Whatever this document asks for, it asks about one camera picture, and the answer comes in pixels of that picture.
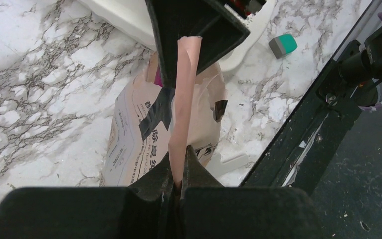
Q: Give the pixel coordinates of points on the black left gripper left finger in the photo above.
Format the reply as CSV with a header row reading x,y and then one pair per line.
x,y
139,211

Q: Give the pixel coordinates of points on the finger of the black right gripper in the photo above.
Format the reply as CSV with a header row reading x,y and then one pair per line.
x,y
220,30

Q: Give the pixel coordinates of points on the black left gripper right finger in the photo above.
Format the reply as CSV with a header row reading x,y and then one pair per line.
x,y
209,210

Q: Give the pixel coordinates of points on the grey bag sealing clip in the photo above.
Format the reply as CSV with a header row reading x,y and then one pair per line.
x,y
218,168

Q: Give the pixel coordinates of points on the magenta plastic litter scoop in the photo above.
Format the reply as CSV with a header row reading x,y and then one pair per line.
x,y
158,79

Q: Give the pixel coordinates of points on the orange cat litter bag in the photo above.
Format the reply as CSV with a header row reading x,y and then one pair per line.
x,y
150,121

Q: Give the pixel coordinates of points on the small green box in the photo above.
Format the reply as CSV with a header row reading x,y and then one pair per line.
x,y
283,45

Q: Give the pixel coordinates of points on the white plastic litter box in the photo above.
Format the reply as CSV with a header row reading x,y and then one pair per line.
x,y
132,18

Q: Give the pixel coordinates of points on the black metal base rail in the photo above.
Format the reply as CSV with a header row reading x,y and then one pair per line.
x,y
338,118

